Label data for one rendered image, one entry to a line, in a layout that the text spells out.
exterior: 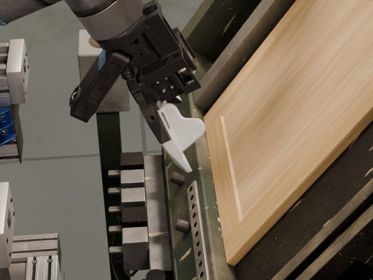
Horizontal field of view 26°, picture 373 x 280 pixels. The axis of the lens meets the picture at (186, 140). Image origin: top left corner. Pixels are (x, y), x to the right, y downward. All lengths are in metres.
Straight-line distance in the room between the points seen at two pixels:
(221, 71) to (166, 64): 0.82
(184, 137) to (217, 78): 0.80
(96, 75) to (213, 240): 0.61
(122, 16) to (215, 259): 0.67
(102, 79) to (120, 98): 1.04
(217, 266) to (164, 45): 0.60
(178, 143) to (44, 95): 2.44
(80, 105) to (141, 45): 0.11
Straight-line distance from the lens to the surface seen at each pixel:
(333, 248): 1.17
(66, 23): 3.91
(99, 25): 0.95
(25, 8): 0.96
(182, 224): 1.60
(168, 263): 1.71
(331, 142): 1.37
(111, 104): 2.06
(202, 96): 1.84
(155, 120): 1.00
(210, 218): 1.57
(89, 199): 2.93
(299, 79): 1.54
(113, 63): 0.99
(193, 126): 1.01
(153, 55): 1.00
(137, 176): 1.86
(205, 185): 1.64
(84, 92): 1.02
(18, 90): 1.86
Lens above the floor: 2.02
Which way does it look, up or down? 40 degrees down
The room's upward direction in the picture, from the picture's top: straight up
